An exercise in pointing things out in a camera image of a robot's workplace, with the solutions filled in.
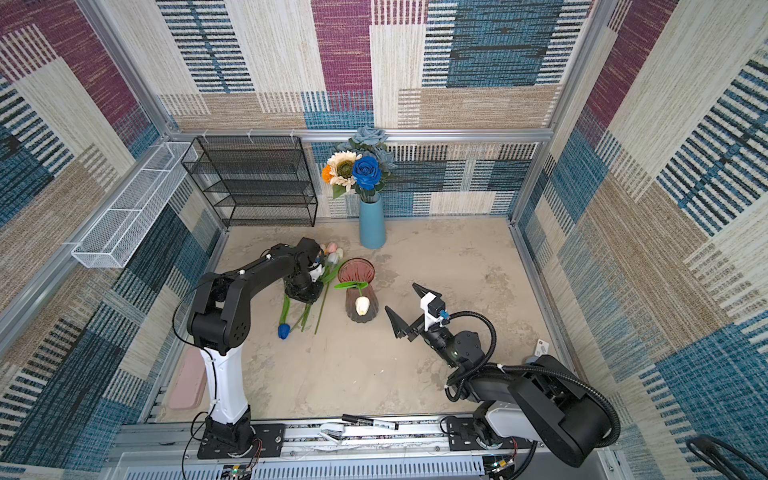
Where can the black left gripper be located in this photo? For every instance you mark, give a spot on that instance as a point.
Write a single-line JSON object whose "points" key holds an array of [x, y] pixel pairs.
{"points": [[314, 296]]}

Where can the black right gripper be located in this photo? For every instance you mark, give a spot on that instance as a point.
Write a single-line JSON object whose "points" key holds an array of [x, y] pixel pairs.
{"points": [[401, 328]]}

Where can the dark blue tulip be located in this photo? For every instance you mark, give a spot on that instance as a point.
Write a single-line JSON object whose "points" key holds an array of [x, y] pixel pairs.
{"points": [[283, 327]]}

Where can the dark red glass vase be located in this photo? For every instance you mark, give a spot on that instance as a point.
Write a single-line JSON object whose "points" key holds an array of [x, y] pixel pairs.
{"points": [[355, 278]]}

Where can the light blue ceramic vase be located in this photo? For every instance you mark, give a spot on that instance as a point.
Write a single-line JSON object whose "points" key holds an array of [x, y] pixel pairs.
{"points": [[372, 230]]}

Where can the orange marigold flower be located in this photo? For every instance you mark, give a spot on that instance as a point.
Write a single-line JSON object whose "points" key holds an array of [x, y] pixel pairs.
{"points": [[327, 174]]}

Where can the dusty blue rose bouquet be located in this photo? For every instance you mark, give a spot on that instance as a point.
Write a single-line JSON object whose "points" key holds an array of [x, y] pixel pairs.
{"points": [[370, 141]]}

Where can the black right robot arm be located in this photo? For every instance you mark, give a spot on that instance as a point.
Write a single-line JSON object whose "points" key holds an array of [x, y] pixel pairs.
{"points": [[541, 401]]}

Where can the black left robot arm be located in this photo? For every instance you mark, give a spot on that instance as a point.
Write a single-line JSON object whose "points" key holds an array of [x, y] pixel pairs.
{"points": [[219, 324]]}

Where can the light blue tulip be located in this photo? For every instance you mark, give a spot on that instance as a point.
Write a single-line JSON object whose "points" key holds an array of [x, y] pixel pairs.
{"points": [[332, 265]]}

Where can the black marker pen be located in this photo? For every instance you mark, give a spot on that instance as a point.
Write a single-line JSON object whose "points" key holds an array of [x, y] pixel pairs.
{"points": [[369, 422]]}

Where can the small white tag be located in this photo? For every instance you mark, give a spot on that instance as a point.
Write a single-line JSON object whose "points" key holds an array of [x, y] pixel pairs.
{"points": [[541, 348]]}

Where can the pink tray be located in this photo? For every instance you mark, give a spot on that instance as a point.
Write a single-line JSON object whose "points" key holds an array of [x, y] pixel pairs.
{"points": [[190, 382]]}

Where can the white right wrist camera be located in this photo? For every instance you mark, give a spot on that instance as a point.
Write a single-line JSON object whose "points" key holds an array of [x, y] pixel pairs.
{"points": [[434, 310]]}

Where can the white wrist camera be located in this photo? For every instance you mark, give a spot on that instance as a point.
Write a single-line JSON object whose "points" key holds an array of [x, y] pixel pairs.
{"points": [[316, 272], [434, 310]]}

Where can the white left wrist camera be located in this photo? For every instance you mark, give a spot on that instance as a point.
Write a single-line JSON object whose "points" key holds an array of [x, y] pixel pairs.
{"points": [[316, 272]]}

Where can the black wire mesh shelf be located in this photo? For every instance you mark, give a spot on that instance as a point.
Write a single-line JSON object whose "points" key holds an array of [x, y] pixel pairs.
{"points": [[254, 181]]}

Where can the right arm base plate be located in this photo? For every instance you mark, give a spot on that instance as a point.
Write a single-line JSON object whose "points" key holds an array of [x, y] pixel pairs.
{"points": [[467, 433]]}

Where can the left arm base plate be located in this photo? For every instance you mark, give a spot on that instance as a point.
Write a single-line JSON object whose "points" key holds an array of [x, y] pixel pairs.
{"points": [[220, 441]]}

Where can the white wire mesh basket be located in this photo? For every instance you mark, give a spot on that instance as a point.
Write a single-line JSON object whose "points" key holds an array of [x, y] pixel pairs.
{"points": [[118, 232]]}

